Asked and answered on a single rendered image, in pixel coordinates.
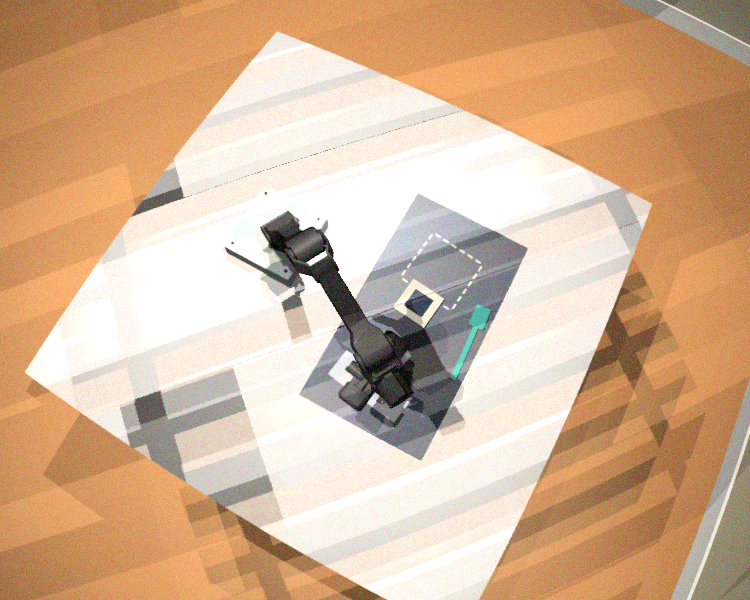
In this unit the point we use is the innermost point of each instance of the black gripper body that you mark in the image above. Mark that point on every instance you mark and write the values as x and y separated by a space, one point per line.
357 396

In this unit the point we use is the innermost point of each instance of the white square tile with blue-grey centre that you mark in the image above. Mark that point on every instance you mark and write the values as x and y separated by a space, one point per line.
418 303

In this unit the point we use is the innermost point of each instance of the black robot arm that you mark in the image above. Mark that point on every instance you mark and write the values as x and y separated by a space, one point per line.
373 349

